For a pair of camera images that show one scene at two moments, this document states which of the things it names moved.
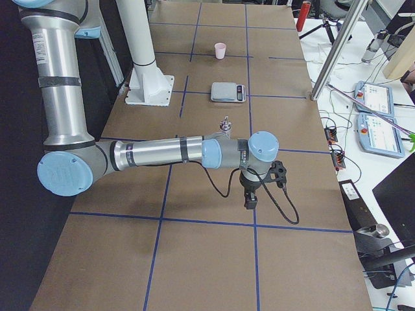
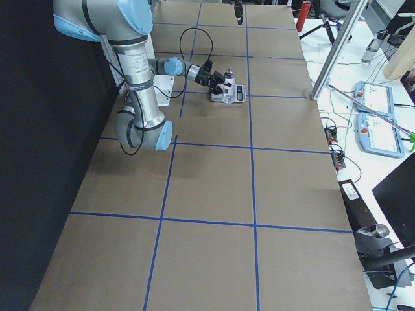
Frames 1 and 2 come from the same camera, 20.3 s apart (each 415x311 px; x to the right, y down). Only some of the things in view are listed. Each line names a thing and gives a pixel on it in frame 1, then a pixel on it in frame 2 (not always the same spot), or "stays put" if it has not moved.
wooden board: x=404 y=60 stays put
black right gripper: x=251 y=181 -> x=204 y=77
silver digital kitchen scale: x=228 y=92 stays put
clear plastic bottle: x=225 y=124 -> x=229 y=92
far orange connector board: x=331 y=135 stays put
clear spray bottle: x=374 y=45 stays put
